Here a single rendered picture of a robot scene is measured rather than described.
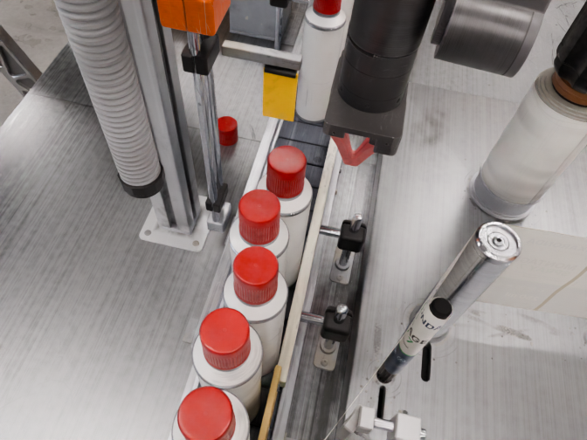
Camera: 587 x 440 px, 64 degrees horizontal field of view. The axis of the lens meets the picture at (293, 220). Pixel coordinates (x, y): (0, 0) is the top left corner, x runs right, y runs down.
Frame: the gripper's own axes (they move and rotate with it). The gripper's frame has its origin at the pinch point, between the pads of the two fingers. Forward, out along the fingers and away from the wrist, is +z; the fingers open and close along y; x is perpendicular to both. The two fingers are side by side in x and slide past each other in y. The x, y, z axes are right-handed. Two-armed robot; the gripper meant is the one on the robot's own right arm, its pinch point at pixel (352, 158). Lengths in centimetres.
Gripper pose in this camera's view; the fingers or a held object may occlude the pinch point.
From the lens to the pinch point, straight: 49.8
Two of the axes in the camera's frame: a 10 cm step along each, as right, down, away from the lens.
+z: -0.7, 5.5, 8.4
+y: 2.2, -8.1, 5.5
